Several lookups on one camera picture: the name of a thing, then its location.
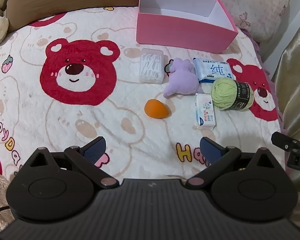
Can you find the clear cotton swab box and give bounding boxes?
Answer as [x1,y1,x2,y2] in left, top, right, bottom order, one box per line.
[139,48,165,84]

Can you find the bear printed blanket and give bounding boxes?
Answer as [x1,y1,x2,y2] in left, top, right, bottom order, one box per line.
[0,5,283,184]

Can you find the gold satin curtain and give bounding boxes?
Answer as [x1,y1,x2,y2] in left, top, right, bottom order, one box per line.
[272,12,300,137]

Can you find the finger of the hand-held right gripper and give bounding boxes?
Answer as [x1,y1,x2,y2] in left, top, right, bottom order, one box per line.
[271,132,300,153]

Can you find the pink cardboard box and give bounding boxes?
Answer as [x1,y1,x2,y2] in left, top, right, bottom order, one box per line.
[136,0,239,54]

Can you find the pink floral pillow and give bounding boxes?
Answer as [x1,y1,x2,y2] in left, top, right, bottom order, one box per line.
[152,0,293,42]

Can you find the green yarn ball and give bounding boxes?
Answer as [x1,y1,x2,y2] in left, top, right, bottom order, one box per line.
[212,77,255,111]

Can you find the purple plush toy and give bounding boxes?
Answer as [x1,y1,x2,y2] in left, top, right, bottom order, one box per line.
[163,57,203,98]

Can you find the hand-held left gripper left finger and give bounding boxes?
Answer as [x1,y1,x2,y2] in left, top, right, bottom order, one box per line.
[27,136,120,189]

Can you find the blue wet wipe pack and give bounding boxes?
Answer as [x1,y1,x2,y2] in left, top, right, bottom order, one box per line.
[193,57,234,83]

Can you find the small white tissue pack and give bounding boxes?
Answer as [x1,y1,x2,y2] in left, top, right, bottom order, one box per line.
[194,93,217,130]

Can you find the orange makeup sponge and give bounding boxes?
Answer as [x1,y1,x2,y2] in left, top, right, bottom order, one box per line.
[144,99,170,119]

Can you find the beige fuzzy cloth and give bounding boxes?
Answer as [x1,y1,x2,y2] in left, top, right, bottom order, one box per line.
[0,167,15,228]

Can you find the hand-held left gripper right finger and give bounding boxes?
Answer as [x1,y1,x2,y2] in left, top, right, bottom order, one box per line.
[185,137,278,190]

